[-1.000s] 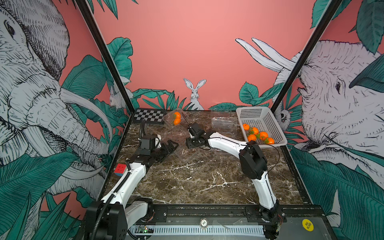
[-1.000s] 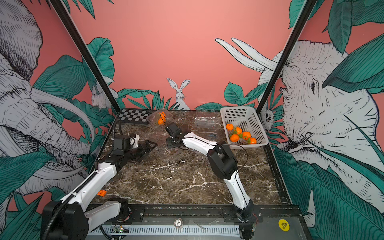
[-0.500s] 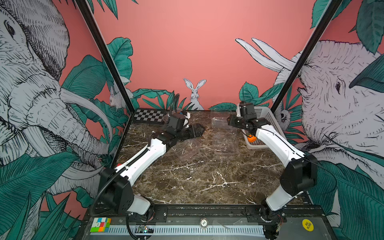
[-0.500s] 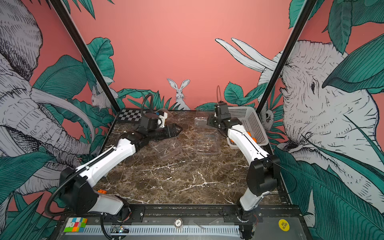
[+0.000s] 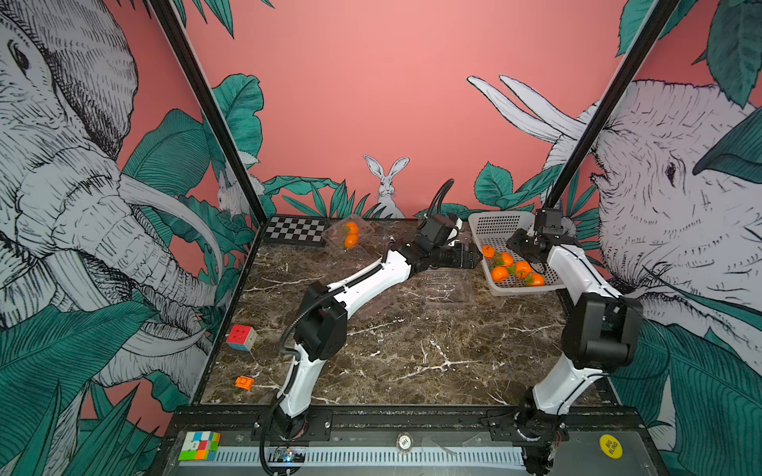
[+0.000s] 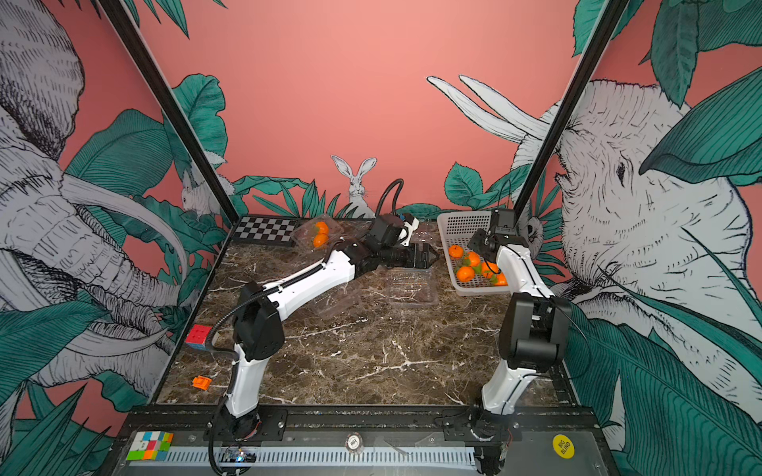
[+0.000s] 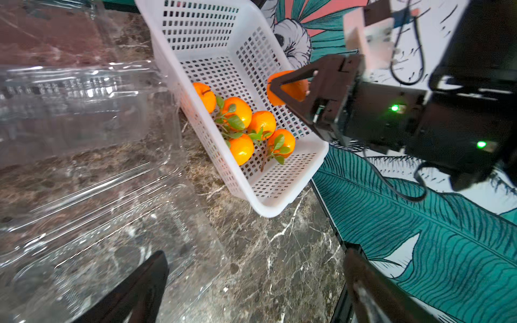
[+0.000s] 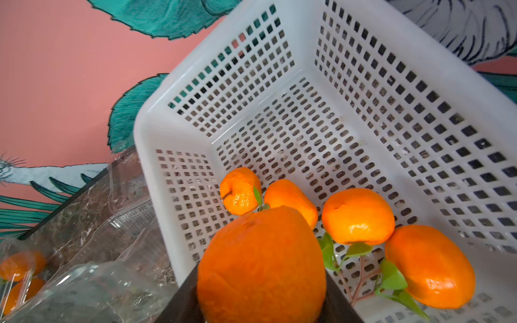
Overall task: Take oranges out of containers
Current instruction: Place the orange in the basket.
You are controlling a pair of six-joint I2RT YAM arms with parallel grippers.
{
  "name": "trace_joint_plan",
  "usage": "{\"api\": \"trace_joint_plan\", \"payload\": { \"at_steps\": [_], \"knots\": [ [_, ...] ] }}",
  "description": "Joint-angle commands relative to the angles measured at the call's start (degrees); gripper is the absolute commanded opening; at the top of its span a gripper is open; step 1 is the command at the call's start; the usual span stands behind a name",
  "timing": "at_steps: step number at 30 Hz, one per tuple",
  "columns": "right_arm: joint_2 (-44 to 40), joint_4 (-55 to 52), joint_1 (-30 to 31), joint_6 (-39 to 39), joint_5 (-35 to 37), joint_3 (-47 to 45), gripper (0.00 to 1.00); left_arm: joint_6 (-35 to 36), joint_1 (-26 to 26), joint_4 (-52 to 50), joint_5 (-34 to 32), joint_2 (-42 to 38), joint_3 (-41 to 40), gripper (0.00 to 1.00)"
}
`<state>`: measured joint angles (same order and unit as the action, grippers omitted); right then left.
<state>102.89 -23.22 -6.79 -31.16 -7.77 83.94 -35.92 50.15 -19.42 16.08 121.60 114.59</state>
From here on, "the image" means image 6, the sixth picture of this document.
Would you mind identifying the orange container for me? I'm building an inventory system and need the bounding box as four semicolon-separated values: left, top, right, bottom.
490;273;507;287
464;252;481;267
448;245;464;259
313;234;329;249

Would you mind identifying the orange with leaf centre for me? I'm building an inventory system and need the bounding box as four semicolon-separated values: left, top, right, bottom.
480;263;498;279

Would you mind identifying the clear clamshell container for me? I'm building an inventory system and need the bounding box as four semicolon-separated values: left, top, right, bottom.
306;270;388;317
292;213;344;253
411;221;443;250
384;268;439;307

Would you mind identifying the white perforated plastic basket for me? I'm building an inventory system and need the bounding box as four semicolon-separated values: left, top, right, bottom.
437;208;544;297

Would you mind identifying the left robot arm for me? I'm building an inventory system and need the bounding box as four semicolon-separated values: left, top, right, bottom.
204;178;439;436

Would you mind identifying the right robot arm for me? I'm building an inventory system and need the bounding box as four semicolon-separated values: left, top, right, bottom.
470;229;572;416

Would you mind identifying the black white checkerboard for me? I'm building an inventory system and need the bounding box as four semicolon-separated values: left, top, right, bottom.
231;214;301;247

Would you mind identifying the yellow round sticker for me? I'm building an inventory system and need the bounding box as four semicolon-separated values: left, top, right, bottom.
553;434;575;459

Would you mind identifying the rubik cube on table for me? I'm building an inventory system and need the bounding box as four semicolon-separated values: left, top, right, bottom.
185;324;212;351

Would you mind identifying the small orange block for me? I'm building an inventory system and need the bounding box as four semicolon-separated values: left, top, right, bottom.
192;376;212;392

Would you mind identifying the colourful rubik cube front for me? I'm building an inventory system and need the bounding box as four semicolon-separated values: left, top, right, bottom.
126;430;175;461

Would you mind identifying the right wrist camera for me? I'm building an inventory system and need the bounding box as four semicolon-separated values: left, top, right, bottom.
489;207;518;235

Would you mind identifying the white slotted cable duct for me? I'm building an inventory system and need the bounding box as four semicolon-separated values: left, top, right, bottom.
127;445;477;470

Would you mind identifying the right black frame post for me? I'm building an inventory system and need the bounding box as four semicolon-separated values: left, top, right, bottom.
514;0;628;224

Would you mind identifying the black frame post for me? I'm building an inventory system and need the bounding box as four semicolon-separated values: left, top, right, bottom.
514;0;628;224
97;0;239;224

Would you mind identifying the left black frame post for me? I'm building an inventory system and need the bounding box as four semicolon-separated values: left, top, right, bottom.
97;0;239;224

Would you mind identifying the black front rail frame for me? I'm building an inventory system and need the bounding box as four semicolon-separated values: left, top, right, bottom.
102;405;617;475

